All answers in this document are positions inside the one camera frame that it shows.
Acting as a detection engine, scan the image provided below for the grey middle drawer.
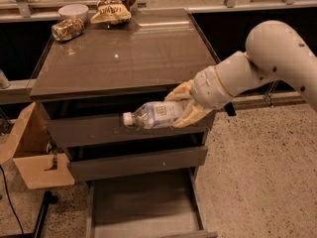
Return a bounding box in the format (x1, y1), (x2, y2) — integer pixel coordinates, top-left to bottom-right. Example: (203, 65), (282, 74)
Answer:
(67, 132), (207, 181)

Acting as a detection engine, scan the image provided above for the open cardboard box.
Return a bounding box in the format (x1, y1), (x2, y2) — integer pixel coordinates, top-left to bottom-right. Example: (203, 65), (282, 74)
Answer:
(0, 103), (74, 189)

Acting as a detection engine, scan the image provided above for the clear plastic water bottle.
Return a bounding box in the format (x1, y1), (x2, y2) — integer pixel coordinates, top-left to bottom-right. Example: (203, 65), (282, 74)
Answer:
(123, 100), (188, 129)

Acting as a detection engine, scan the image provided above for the black cable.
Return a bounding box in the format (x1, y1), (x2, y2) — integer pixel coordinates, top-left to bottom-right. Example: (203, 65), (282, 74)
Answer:
(0, 165), (26, 238)

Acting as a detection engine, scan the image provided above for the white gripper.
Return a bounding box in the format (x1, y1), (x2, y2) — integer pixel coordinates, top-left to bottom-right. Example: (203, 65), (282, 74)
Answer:
(164, 66), (233, 128)

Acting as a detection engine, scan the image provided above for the grey drawer cabinet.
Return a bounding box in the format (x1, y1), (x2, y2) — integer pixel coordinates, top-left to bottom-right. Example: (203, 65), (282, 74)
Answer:
(29, 7), (226, 238)

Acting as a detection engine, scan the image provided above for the yellow chip bag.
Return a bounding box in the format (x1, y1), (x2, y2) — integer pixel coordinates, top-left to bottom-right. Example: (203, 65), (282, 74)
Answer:
(90, 4), (132, 25)

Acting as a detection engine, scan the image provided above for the grey bottom drawer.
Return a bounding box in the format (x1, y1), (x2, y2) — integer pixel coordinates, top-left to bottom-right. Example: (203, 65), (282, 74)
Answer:
(85, 169), (218, 238)

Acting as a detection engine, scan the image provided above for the white bowl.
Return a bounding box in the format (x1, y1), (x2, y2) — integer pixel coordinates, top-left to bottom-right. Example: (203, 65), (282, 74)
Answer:
(58, 4), (88, 23)

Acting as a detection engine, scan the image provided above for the black stand leg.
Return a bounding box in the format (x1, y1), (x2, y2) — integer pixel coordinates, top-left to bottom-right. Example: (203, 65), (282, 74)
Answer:
(33, 190), (58, 238)

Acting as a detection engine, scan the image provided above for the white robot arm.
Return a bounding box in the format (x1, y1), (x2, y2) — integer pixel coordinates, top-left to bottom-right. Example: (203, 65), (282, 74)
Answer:
(165, 21), (317, 128)

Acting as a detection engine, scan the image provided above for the lying metal can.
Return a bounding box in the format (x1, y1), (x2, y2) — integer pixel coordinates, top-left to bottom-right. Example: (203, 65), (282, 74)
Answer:
(52, 18), (84, 42)

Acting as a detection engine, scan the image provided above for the grey top drawer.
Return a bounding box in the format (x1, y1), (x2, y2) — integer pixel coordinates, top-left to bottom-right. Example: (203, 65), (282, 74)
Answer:
(41, 86), (215, 148)

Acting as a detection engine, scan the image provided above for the grey drawer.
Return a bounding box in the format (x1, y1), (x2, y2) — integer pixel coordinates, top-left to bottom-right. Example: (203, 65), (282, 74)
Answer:
(85, 169), (218, 238)
(41, 86), (215, 148)
(67, 132), (207, 181)

